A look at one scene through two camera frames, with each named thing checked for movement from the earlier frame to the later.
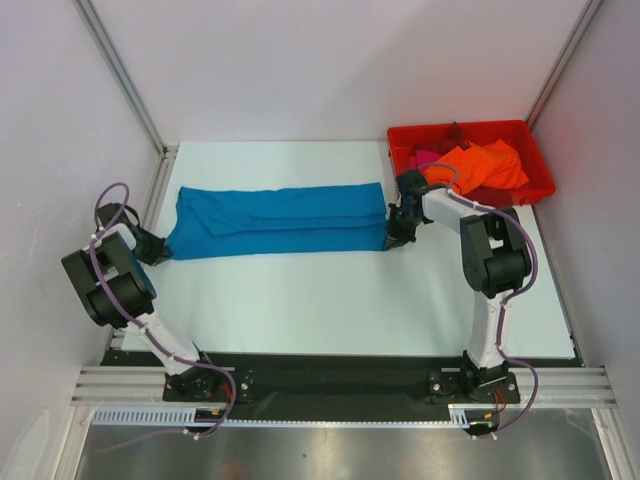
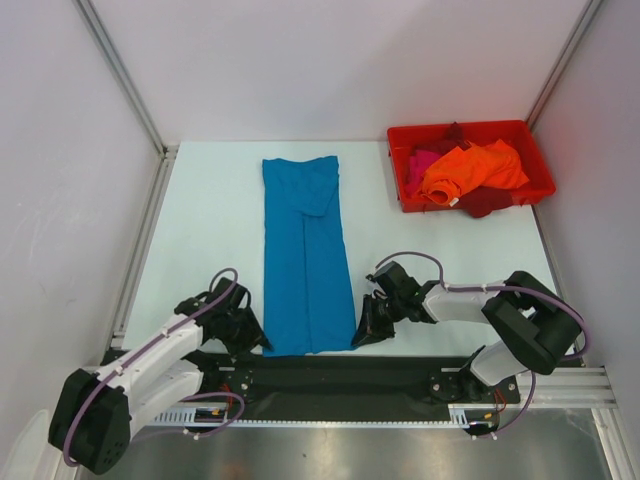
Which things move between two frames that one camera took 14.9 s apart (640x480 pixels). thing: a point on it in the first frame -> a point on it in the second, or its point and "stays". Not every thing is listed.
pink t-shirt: [422, 157] stays
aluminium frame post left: [90, 17] stays
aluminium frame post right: [587, 14] stays
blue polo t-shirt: [215, 222] -> [307, 298]
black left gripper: [158, 251] -> [253, 334]
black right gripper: [401, 222] -> [379, 314]
